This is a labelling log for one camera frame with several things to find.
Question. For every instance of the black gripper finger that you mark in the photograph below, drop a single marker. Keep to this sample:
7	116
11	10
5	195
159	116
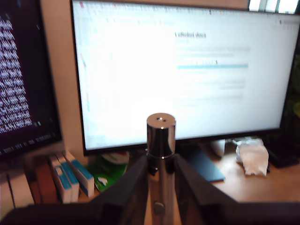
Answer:
199	197
126	197

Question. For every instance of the metallic silver laser pointer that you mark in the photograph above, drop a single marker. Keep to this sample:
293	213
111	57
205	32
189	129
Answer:
161	140

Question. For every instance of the green white Jenkki gum bag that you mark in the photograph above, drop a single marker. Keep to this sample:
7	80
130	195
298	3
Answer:
112	168

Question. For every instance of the white crumpled plastic bag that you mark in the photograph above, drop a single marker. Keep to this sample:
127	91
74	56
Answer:
253	157

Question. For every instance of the brown cardboard box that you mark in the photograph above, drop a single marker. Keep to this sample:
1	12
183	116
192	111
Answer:
47	185

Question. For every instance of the black zip case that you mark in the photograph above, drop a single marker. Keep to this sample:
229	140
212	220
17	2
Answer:
286	155

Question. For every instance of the black monitor with white screen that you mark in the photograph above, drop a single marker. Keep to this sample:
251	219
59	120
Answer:
140	82

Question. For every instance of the green leafy houseplant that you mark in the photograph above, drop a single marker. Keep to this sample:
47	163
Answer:
294	105

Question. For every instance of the black monitor with dark screen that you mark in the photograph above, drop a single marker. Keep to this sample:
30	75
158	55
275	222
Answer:
14	70

